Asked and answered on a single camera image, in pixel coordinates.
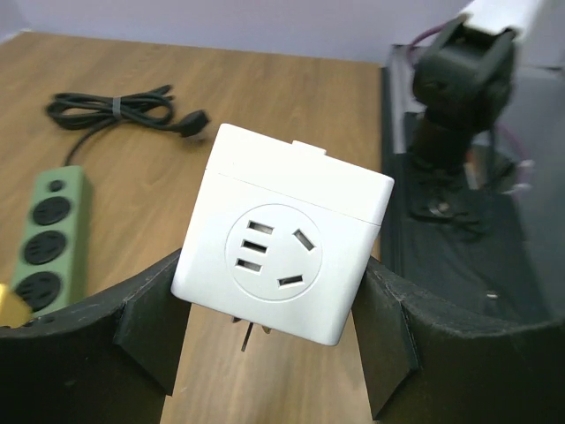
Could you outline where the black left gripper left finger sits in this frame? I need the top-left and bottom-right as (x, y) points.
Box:
(1, 251), (191, 423)

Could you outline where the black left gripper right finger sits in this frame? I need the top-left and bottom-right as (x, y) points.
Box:
(352, 259), (564, 423)

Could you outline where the yellow green charger plug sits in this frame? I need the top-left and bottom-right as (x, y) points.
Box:
(0, 283), (32, 328)

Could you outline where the white cube adapter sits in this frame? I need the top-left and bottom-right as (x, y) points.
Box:
(171, 123), (394, 346)

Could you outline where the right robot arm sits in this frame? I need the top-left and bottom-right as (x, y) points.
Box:
(352, 12), (564, 423)

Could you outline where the green power strip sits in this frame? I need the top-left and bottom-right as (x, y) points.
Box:
(10, 165), (93, 317)

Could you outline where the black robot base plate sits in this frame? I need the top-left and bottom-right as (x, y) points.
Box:
(381, 45), (552, 324)

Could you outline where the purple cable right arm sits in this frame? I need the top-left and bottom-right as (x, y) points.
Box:
(405, 24), (538, 195)

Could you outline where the black power cord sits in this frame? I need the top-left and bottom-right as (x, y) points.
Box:
(45, 84), (209, 167)

